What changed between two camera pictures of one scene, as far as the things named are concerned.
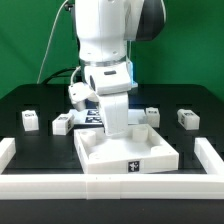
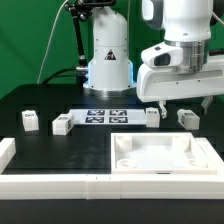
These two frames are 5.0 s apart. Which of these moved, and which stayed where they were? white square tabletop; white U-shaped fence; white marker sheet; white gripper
Moved: white square tabletop; white gripper
Stayed: white U-shaped fence; white marker sheet
